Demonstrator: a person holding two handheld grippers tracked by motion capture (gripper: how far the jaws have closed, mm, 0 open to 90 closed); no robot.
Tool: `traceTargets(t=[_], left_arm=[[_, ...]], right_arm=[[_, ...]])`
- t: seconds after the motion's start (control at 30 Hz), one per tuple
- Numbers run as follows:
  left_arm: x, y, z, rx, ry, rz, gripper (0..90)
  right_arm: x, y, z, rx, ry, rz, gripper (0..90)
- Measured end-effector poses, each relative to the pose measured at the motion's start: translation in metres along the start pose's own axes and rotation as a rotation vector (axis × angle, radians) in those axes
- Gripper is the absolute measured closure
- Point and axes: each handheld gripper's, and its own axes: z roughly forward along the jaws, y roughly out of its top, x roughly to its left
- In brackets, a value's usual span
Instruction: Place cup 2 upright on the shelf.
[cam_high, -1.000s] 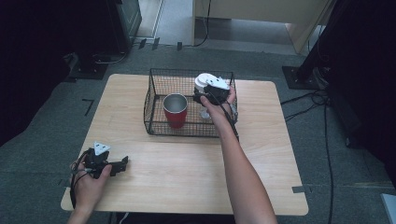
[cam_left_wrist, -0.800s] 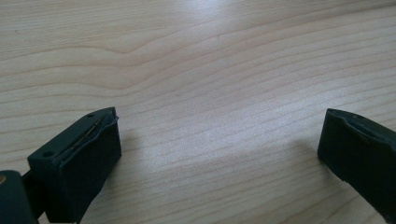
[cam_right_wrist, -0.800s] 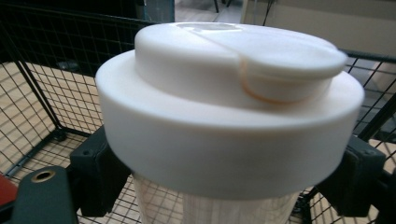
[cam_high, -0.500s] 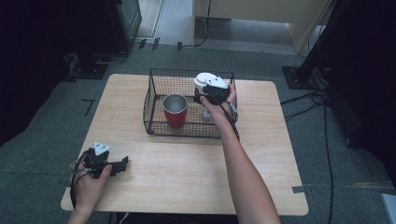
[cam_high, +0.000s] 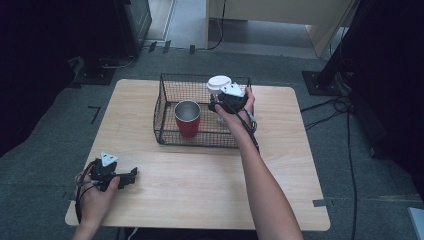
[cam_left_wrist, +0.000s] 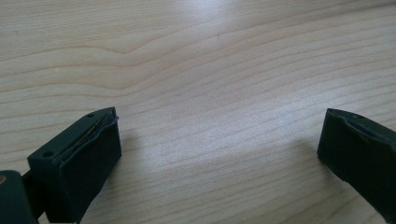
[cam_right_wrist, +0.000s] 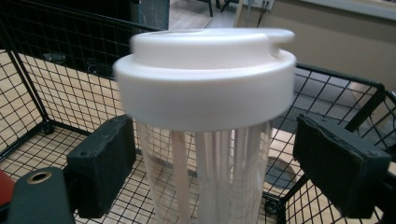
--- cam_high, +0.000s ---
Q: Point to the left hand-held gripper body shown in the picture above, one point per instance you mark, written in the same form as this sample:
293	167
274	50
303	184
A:
105	168

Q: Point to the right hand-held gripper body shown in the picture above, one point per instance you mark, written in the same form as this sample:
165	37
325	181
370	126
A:
233	96

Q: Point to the white cup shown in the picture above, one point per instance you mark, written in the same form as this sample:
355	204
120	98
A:
219	84

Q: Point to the person's right hand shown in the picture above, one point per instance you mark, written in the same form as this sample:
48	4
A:
233	116

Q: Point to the person's left hand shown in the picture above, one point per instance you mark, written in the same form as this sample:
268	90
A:
95	203

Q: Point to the red cup with metal inside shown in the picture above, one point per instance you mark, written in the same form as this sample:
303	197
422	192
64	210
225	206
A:
187	120

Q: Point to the dark wristband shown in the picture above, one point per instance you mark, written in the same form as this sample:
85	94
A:
252	120

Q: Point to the black tape piece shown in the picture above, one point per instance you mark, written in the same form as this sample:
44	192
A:
152	46
192	49
166	46

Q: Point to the beige wooden furniture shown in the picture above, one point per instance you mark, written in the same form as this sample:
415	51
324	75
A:
283	20

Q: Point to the black metal stand base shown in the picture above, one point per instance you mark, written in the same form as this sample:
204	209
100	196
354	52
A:
325	83

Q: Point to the black floor plate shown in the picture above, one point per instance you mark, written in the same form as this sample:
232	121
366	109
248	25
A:
95	71

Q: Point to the black cabinet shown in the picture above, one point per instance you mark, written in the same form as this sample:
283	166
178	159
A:
133	23

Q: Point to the dark curtain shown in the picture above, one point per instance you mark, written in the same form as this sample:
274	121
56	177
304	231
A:
40	66
393	83

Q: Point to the white flat object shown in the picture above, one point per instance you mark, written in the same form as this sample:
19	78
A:
417	221

